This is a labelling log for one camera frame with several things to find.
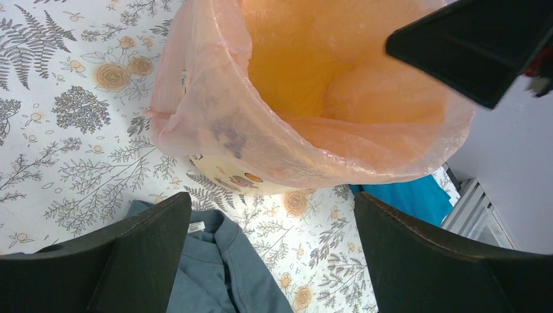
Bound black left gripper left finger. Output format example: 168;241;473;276
1;192;192;312

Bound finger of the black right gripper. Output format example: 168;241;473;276
385;0;552;109

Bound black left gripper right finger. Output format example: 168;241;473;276
354;192;552;312

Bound pink plastic trash bag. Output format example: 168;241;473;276
148;1;474;189

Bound yellow plastic trash bin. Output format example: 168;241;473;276
191;1;449;191

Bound bright blue cloth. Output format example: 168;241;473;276
349;175;453;226

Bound grey-blue shirt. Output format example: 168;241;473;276
123;199;295;313

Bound floral table mat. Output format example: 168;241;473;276
1;1;377;312

